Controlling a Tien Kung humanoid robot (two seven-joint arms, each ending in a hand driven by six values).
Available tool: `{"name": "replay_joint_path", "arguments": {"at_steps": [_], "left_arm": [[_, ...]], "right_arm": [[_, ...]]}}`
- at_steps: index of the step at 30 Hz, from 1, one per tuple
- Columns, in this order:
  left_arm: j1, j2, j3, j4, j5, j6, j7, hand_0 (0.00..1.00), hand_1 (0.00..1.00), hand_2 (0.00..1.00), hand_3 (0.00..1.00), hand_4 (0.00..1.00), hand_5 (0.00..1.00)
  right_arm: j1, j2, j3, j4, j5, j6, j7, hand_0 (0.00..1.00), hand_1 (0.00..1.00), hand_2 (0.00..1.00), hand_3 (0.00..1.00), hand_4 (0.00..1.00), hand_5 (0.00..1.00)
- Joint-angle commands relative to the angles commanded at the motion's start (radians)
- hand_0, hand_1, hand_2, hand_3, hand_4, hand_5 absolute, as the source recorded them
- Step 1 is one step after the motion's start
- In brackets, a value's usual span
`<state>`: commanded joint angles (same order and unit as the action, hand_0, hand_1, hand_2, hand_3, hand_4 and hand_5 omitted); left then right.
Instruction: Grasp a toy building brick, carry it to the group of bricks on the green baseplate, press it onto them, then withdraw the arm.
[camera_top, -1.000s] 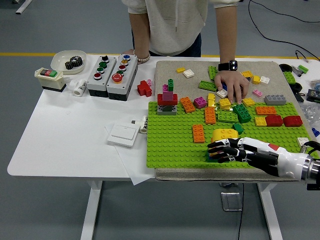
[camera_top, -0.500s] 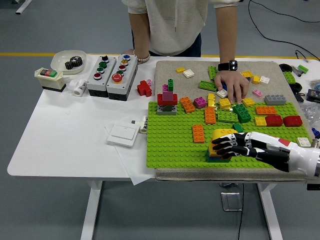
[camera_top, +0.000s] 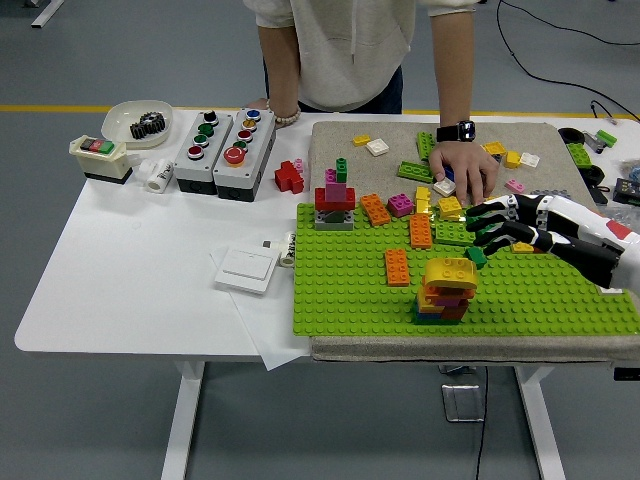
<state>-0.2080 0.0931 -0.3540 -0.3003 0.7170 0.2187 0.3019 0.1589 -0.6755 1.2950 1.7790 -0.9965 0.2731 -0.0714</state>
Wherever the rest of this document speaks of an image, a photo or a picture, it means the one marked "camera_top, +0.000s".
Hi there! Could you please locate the person's left hand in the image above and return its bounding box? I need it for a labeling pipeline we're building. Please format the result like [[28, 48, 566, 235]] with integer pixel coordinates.
[[428, 139, 501, 205]]

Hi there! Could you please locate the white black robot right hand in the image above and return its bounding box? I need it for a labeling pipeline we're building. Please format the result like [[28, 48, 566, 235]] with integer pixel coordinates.
[[464, 193, 640, 296]]

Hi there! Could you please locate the yellow curved brick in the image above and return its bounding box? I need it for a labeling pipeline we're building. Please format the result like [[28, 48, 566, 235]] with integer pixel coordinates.
[[423, 256, 479, 291]]

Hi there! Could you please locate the green studded baseplate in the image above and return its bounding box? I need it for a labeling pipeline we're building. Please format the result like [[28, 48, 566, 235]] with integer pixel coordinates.
[[292, 202, 640, 337]]

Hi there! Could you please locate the lime green long brick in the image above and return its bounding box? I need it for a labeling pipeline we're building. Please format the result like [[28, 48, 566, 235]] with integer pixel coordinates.
[[397, 160, 434, 183], [433, 221, 476, 247]]

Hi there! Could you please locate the magenta brick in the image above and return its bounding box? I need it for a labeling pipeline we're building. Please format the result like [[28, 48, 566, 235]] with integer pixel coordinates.
[[387, 193, 415, 219]]

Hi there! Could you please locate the orange long brick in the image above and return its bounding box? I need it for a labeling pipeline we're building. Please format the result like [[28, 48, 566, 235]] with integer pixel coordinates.
[[383, 248, 411, 288], [408, 213, 434, 250], [359, 193, 393, 226]]

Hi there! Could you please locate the red brick cluster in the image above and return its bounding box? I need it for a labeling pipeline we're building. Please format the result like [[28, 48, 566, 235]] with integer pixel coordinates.
[[273, 159, 306, 195]]

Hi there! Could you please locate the grey red pink brick tower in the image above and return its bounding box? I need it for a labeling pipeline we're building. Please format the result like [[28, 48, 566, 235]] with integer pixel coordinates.
[[313, 157, 357, 232]]

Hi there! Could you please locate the multicoloured brick stack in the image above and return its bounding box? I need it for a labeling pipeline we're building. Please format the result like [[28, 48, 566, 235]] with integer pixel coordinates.
[[412, 284, 474, 326]]

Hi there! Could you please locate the black wristwatch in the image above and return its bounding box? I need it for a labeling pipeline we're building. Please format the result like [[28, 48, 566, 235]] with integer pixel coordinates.
[[436, 119, 477, 144]]

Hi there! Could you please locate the grey emergency-stop button box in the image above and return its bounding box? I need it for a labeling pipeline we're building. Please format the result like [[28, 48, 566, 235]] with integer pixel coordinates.
[[213, 107, 277, 202]]

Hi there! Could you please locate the clear bag of parts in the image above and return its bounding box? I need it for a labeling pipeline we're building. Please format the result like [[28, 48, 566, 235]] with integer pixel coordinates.
[[597, 202, 640, 226]]

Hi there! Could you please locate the black electronic device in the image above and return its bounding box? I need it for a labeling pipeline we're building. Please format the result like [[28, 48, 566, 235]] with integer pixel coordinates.
[[613, 177, 640, 206]]

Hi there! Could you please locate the grey four-button box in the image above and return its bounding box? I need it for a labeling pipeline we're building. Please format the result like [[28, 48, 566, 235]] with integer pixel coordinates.
[[173, 108, 235, 195]]

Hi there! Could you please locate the grey-brown mat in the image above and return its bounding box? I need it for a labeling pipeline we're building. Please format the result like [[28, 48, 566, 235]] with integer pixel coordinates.
[[305, 120, 640, 365]]

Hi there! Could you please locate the person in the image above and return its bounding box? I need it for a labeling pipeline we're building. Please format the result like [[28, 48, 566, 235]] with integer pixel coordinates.
[[243, 0, 501, 206]]

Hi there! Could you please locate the white plastic pipe fitting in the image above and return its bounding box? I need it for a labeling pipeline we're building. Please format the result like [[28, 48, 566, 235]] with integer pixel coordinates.
[[134, 157, 175, 193]]

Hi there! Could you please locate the white plastic dish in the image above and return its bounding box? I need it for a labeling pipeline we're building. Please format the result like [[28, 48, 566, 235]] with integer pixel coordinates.
[[101, 99, 175, 150]]

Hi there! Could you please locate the white printed cylinder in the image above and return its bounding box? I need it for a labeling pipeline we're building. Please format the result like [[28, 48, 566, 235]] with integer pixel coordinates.
[[278, 230, 297, 269]]

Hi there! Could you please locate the white table leg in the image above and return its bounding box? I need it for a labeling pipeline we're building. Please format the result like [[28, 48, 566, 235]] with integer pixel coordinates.
[[514, 365, 566, 480], [160, 360, 206, 480]]

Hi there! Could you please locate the metal floor plate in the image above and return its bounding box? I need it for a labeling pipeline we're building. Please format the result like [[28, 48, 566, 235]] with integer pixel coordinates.
[[440, 383, 486, 424]]

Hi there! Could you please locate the white furniture foot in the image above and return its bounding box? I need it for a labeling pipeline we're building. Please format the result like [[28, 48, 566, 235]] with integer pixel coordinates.
[[30, 0, 66, 29]]

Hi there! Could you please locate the white paper sheet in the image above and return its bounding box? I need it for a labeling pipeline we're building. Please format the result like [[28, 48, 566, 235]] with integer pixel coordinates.
[[208, 249, 312, 372]]

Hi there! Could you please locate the pale beaded bracelet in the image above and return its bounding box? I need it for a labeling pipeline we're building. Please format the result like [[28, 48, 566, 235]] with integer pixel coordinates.
[[264, 98, 302, 129]]

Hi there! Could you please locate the black floor cable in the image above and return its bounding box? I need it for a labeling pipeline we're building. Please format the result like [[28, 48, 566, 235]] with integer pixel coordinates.
[[496, 0, 640, 122]]

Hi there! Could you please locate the black cable with connector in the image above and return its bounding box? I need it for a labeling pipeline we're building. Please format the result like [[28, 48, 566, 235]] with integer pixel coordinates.
[[589, 99, 640, 125]]

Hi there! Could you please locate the black hanging cable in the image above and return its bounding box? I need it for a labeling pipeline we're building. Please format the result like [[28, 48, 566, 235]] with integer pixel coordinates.
[[474, 367, 490, 480]]

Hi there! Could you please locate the cream red-green switch box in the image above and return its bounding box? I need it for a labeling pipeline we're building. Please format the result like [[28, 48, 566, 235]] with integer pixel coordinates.
[[68, 134, 134, 185]]

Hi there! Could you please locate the white wall switch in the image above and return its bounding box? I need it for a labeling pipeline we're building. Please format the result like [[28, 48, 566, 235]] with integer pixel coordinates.
[[214, 247, 279, 296]]

